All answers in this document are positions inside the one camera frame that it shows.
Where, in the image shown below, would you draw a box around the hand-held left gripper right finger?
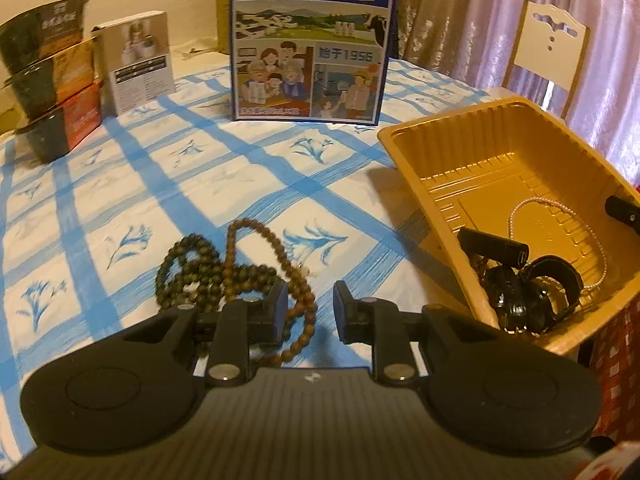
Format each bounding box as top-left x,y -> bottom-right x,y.
333,280 -> 501,387

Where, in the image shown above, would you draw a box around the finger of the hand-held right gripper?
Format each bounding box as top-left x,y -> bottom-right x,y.
604,195 -> 640,236

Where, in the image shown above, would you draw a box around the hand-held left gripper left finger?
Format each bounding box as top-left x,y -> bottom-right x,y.
117,280 -> 291,387

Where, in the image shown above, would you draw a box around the brown bead necklace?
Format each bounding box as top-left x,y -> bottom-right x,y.
220,220 -> 318,363

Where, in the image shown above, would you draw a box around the black cuff bracelet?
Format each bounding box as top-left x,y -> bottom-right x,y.
520,255 -> 585,335

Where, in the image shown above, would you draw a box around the white pearl necklace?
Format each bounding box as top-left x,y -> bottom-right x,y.
508,198 -> 609,292

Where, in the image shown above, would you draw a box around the dark green bead necklace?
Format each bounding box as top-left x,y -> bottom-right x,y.
156,234 -> 281,322

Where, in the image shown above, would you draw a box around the yellow plastic tray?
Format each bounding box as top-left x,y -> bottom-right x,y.
377,97 -> 640,358

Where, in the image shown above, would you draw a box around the black bead bracelet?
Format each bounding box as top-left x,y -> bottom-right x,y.
481,259 -> 532,335

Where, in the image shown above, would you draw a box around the red checkered cloth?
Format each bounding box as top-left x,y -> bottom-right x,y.
580,300 -> 640,480

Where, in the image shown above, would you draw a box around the white wooden chair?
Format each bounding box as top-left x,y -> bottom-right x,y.
500,0 -> 592,121

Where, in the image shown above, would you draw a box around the blue checkered tablecloth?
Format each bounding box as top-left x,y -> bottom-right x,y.
0,52 -> 506,466

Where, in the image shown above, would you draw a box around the purple patterned curtain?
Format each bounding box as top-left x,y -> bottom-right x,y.
397,0 -> 640,186

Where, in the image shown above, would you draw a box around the small white product box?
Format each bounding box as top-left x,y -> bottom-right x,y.
91,10 -> 176,116

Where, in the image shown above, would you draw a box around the blue milk carton box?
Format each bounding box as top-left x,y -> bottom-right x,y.
229,0 -> 401,126

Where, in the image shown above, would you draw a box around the plain cardboard box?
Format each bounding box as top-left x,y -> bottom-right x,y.
214,0 -> 236,56

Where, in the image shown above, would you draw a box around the yellow instant noodle bowl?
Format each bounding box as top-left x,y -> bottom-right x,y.
2,37 -> 98,111

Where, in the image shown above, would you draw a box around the black instant noodle bowl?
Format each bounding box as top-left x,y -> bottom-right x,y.
0,0 -> 91,78

